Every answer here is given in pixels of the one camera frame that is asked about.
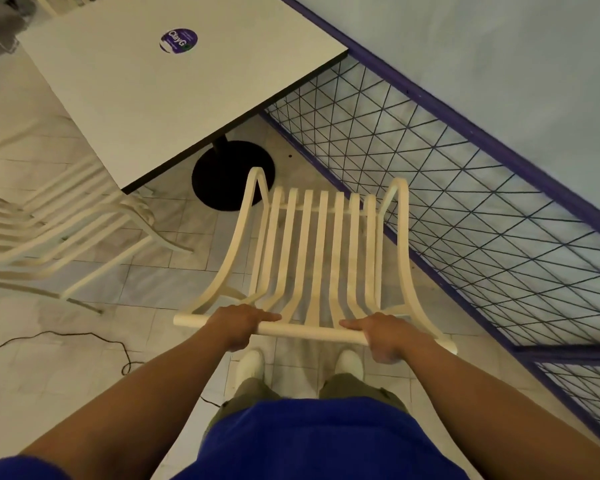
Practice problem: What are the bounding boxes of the person's right hand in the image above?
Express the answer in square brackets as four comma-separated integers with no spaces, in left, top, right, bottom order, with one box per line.
[339,313,434,366]

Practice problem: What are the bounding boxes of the person's left hand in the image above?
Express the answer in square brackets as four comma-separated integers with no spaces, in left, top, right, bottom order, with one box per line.
[205,304,283,353]

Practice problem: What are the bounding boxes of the person's right forearm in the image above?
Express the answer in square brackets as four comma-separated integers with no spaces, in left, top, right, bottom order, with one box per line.
[399,340,600,480]

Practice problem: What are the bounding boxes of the person's left forearm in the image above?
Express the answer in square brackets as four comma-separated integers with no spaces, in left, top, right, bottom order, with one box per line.
[17,327,243,480]

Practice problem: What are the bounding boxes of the white right shoe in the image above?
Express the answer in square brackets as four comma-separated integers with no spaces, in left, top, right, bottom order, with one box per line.
[334,350,365,383]

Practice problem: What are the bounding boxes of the white shoe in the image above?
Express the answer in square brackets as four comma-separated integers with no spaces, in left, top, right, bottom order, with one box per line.
[235,349,266,390]
[334,350,365,383]

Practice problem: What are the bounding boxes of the white left shoe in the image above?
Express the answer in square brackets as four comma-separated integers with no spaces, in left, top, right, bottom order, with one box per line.
[235,349,266,390]

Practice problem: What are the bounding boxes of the olive green trousers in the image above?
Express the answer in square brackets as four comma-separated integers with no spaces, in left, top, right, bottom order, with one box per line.
[202,373,411,445]

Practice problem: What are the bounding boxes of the blue shirt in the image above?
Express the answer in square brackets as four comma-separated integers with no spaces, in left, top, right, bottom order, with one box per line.
[0,397,471,480]

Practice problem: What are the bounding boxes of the black round table base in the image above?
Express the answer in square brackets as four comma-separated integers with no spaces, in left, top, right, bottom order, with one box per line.
[191,136,276,211]

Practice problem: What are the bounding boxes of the white square table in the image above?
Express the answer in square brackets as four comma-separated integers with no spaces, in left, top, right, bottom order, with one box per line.
[17,0,349,195]

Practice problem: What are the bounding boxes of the round purple sticker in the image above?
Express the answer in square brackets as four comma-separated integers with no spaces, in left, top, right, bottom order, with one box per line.
[159,28,199,54]

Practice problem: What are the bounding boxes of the purple wire mesh fence panel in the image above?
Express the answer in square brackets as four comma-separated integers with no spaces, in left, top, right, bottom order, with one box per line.
[512,345,600,458]
[259,0,600,356]

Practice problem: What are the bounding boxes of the black floor cable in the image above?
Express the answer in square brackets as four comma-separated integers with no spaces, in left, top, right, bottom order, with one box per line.
[0,330,222,408]

